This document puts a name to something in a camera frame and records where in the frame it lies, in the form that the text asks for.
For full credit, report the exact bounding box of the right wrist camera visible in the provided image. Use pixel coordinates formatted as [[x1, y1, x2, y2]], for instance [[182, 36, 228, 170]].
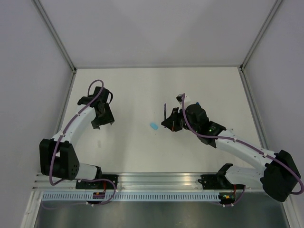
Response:
[[176, 94, 192, 109]]

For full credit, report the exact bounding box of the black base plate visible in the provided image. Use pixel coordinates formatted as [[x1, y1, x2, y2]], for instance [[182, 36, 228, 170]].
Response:
[[76, 174, 119, 190], [198, 174, 244, 190]]

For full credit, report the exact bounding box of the aluminium frame post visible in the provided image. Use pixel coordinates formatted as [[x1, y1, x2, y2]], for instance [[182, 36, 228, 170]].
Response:
[[239, 0, 284, 72], [32, 0, 76, 73]]

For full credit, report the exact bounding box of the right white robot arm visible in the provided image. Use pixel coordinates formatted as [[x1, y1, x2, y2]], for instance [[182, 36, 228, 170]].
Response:
[[161, 104, 301, 202]]

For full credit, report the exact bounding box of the right aluminium frame post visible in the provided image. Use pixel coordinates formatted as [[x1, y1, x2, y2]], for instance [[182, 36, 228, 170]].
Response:
[[239, 0, 284, 72]]

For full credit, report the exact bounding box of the light blue highlighter cap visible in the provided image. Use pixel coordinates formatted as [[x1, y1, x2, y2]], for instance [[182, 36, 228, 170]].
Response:
[[150, 122, 159, 130]]

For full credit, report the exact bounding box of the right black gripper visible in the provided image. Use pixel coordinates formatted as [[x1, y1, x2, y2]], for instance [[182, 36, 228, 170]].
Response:
[[162, 107, 199, 133]]

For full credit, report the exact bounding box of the purple pen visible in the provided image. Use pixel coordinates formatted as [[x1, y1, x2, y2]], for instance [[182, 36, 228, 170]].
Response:
[[164, 103, 167, 121]]

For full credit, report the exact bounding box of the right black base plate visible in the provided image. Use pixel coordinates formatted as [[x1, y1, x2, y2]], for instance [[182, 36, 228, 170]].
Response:
[[198, 174, 244, 190]]

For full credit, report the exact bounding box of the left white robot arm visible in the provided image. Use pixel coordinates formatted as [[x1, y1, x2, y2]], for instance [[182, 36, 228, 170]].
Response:
[[39, 86, 114, 189]]

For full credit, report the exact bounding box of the aluminium front rail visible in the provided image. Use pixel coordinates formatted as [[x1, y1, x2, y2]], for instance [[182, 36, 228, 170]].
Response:
[[33, 172, 291, 191]]

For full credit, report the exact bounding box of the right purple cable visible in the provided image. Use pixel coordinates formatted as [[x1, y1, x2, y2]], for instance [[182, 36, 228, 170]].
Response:
[[178, 94, 304, 195]]

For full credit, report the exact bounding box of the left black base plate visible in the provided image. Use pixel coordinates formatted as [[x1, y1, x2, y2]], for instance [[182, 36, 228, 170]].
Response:
[[76, 174, 119, 190]]

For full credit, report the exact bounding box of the left aluminium frame post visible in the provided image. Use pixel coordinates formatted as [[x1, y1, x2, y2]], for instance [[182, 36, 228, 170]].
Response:
[[32, 0, 76, 73]]

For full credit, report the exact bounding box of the white slotted cable duct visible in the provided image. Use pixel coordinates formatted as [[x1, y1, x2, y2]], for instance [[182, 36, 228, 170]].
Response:
[[42, 191, 220, 202]]

